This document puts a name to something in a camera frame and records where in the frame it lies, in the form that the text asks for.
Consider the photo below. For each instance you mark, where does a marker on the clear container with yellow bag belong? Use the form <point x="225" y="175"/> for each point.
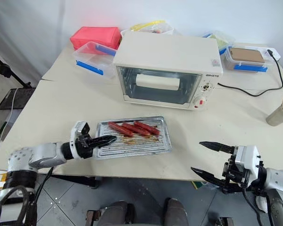
<point x="153" y="27"/>

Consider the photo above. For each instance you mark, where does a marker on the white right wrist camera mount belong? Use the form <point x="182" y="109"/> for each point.
<point x="247" y="160"/>

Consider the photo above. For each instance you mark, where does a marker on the grey cup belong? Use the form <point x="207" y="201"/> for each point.
<point x="276" y="117"/>

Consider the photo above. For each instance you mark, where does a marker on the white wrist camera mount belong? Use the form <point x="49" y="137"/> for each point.
<point x="247" y="160"/>
<point x="77" y="129"/>

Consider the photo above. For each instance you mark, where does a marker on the black floor board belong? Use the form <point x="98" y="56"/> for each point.
<point x="15" y="99"/>

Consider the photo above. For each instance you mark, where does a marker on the white power strip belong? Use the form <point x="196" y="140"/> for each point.
<point x="274" y="53"/>

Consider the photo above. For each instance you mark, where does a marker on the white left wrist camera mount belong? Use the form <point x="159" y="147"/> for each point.
<point x="77" y="129"/>

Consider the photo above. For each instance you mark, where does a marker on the black tripod stand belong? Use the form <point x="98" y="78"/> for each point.
<point x="7" y="69"/>

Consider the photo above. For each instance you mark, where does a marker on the white red oven timer knob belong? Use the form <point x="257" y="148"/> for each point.
<point x="201" y="102"/>

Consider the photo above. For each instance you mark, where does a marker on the red sausage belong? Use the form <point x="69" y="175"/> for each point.
<point x="147" y="128"/>
<point x="119" y="129"/>
<point x="133" y="128"/>

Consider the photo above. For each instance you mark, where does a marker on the clear container with brown contents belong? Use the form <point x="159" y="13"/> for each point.
<point x="247" y="57"/>

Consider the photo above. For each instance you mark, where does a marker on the cream toaster oven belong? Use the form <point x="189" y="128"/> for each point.
<point x="165" y="51"/>

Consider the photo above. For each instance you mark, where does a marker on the empty clear container blue clips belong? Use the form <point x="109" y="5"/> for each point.
<point x="94" y="60"/>

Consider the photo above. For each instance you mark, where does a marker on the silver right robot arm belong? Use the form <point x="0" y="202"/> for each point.
<point x="279" y="182"/>

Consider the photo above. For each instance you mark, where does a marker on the glass oven door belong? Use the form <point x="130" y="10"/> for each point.
<point x="155" y="94"/>

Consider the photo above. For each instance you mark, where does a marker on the clear container with green contents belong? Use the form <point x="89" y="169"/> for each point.
<point x="219" y="38"/>

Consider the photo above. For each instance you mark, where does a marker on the dark rounded shape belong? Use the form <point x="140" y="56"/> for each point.
<point x="177" y="213"/>
<point x="118" y="213"/>

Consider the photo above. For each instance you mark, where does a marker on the pink fabric box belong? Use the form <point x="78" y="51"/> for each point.
<point x="94" y="36"/>

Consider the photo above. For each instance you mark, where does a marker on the silver ridged baking tray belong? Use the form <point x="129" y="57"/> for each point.
<point x="136" y="142"/>

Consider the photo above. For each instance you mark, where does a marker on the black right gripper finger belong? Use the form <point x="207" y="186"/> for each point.
<point x="207" y="177"/>
<point x="214" y="146"/>

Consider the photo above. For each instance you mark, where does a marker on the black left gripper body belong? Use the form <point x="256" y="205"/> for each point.
<point x="83" y="147"/>

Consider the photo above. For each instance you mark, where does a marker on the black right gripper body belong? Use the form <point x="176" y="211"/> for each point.
<point x="232" y="175"/>

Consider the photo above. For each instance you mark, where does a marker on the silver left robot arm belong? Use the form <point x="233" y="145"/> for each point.
<point x="42" y="153"/>

